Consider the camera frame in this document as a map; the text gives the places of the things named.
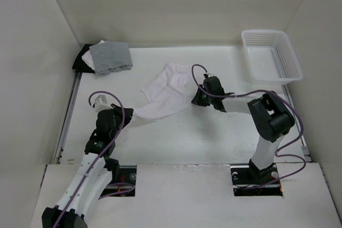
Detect white tank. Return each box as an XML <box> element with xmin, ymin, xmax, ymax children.
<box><xmin>82</xmin><ymin>40</ymin><xmax>105</xmax><ymax>74</ymax></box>
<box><xmin>134</xmin><ymin>62</ymin><xmax>192</xmax><ymax>121</ymax></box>

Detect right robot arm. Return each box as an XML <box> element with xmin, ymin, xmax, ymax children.
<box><xmin>191</xmin><ymin>73</ymin><xmax>294</xmax><ymax>183</ymax></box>

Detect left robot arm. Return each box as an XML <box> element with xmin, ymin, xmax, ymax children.
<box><xmin>42</xmin><ymin>104</ymin><xmax>134</xmax><ymax>227</ymax></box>

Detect folded grey tank top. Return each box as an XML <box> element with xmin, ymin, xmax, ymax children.
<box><xmin>90</xmin><ymin>41</ymin><xmax>133</xmax><ymax>75</ymax></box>

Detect folded black tank top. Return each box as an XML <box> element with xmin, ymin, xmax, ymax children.
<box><xmin>72</xmin><ymin>44</ymin><xmax>95</xmax><ymax>74</ymax></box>

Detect folded white tank top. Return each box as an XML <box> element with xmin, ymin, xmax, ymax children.
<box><xmin>82</xmin><ymin>40</ymin><xmax>105</xmax><ymax>74</ymax></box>

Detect white plastic basket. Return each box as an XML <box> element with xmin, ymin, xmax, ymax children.
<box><xmin>241</xmin><ymin>30</ymin><xmax>303</xmax><ymax>86</ymax></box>

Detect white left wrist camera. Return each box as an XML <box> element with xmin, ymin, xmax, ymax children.
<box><xmin>92</xmin><ymin>95</ymin><xmax>112</xmax><ymax>113</ymax></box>

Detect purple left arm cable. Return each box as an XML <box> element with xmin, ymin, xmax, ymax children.
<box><xmin>52</xmin><ymin>91</ymin><xmax>136</xmax><ymax>228</ymax></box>

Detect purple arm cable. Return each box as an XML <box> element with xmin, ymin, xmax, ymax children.
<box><xmin>191</xmin><ymin>64</ymin><xmax>307</xmax><ymax>190</ymax></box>
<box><xmin>52</xmin><ymin>91</ymin><xmax>136</xmax><ymax>228</ymax></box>

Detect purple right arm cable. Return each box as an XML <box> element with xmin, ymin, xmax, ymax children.
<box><xmin>191</xmin><ymin>64</ymin><xmax>307</xmax><ymax>190</ymax></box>

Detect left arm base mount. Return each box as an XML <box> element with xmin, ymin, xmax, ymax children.
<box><xmin>100</xmin><ymin>166</ymin><xmax>137</xmax><ymax>198</ymax></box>

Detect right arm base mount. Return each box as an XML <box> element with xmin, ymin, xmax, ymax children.
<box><xmin>230</xmin><ymin>164</ymin><xmax>283</xmax><ymax>196</ymax></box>

